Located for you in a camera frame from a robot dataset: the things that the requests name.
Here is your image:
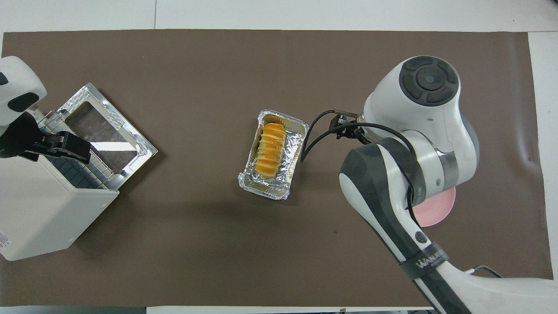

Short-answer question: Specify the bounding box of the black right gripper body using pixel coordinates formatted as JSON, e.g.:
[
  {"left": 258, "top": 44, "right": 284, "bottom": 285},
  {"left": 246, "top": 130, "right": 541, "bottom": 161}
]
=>
[{"left": 336, "top": 121, "right": 365, "bottom": 141}]

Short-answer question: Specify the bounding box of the brown table mat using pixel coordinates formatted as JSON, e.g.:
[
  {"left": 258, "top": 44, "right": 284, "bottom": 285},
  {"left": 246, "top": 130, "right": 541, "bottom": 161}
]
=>
[{"left": 0, "top": 29, "right": 554, "bottom": 307}]

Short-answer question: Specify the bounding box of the wire oven rack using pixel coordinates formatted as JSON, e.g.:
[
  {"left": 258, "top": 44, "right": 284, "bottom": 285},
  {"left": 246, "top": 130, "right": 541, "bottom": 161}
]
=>
[{"left": 41, "top": 111, "right": 131, "bottom": 190}]

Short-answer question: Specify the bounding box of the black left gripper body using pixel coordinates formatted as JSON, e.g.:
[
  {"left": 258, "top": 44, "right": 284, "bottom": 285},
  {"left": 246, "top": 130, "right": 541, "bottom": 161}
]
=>
[{"left": 0, "top": 113, "right": 44, "bottom": 160}]

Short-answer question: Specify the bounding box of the glass oven door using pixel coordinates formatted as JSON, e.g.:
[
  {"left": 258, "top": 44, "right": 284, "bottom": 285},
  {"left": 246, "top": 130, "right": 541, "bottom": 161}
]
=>
[{"left": 46, "top": 82, "right": 158, "bottom": 191}]

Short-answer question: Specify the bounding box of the cream toaster oven body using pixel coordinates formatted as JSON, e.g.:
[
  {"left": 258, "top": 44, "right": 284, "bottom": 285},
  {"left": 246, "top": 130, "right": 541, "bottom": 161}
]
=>
[{"left": 0, "top": 150, "right": 119, "bottom": 262}]

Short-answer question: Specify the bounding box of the golden sliced bread loaf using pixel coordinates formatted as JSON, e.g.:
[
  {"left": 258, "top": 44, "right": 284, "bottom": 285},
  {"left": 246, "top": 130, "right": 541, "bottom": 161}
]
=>
[{"left": 255, "top": 123, "right": 287, "bottom": 177}]

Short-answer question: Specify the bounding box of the aluminium foil tray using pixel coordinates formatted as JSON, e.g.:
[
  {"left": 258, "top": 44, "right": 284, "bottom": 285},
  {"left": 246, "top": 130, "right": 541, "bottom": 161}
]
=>
[{"left": 238, "top": 109, "right": 310, "bottom": 201}]

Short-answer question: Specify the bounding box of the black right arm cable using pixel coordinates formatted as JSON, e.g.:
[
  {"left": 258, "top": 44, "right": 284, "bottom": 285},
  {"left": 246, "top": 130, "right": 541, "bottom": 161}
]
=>
[{"left": 300, "top": 110, "right": 421, "bottom": 227}]

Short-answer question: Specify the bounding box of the pink round plate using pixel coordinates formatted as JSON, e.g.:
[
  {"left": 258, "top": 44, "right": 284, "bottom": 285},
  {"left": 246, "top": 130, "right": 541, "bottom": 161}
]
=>
[{"left": 405, "top": 187, "right": 456, "bottom": 228}]

